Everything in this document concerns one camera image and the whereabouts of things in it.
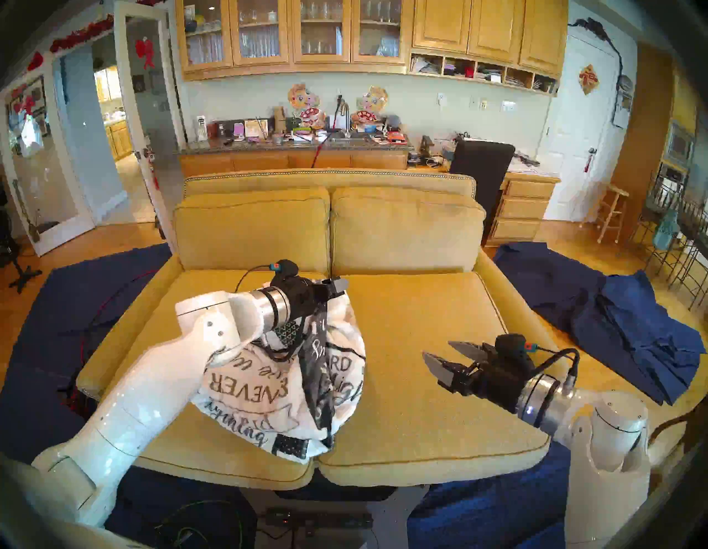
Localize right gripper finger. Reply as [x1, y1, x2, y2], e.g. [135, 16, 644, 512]
[448, 340, 486, 361]
[423, 351, 465, 392]

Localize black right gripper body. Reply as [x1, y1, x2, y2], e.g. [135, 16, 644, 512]
[454, 349, 536, 413]

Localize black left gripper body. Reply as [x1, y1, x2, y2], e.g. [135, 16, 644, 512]
[285, 276, 332, 325]

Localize white printed fleece blanket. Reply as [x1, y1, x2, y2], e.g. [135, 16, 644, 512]
[191, 291, 367, 464]

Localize large navy moving blanket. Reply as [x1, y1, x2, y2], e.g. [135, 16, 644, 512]
[0, 242, 615, 549]

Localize crumpled navy moving blanket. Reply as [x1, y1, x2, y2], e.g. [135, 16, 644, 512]
[494, 241, 706, 406]

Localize yellow sofa back cushion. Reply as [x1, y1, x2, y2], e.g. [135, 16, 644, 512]
[330, 187, 486, 277]
[173, 187, 331, 277]

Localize granite counter wooden cabinets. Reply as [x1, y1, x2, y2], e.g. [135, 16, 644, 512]
[173, 136, 414, 179]

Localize wooden desk with drawers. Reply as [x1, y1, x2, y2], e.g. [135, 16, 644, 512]
[408, 151, 561, 248]

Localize black office chair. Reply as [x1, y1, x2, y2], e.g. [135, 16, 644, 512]
[448, 140, 516, 216]

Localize black power strip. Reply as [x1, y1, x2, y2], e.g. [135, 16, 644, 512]
[265, 508, 374, 530]

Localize stack of desk papers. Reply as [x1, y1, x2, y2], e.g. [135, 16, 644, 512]
[508, 152, 559, 179]

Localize wooden stool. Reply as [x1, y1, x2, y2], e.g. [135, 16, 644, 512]
[579, 184, 630, 244]

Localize teal hanging cloth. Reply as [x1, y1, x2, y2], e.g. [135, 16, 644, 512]
[652, 208, 680, 251]

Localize white panel door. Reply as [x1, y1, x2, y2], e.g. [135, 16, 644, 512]
[535, 25, 619, 223]

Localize wooden kitchen base cabinet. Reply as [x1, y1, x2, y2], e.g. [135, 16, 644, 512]
[104, 119, 134, 162]

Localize white glass-pane door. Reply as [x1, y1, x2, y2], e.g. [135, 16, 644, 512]
[0, 61, 96, 257]
[113, 0, 180, 252]

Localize black metal rack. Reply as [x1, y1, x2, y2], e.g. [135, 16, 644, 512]
[617, 172, 708, 310]

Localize black floor stand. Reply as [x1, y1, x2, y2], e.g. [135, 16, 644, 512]
[0, 210, 42, 294]

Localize red garland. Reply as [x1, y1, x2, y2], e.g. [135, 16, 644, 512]
[49, 14, 114, 54]

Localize black door garland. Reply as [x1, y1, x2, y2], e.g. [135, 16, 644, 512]
[568, 18, 624, 78]

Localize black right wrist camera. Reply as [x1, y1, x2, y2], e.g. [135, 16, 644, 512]
[495, 333, 538, 362]

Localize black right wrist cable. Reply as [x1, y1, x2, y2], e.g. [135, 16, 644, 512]
[534, 347, 581, 392]

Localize thin black left camera cable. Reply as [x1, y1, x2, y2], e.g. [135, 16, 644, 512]
[235, 264, 274, 294]

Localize thick black left wrist cable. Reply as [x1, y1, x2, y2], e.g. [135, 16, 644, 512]
[252, 318, 305, 364]

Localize yellow fabric sofa frame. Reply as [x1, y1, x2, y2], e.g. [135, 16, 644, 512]
[76, 169, 576, 399]

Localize red cable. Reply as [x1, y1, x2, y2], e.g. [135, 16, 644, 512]
[311, 113, 338, 168]

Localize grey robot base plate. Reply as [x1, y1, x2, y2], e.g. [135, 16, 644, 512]
[241, 484, 431, 549]

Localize cartoon child wall decoration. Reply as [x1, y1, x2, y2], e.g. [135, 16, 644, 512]
[287, 83, 327, 131]
[351, 85, 389, 128]

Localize green cable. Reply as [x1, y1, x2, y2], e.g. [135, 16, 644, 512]
[155, 500, 244, 549]

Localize wooden wall cabinets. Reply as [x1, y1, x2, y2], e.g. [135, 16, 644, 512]
[175, 0, 569, 97]

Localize wall calendar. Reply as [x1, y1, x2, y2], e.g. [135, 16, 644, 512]
[612, 89, 634, 130]

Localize built-in wall oven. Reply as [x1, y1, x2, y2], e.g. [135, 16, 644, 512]
[664, 122, 696, 169]

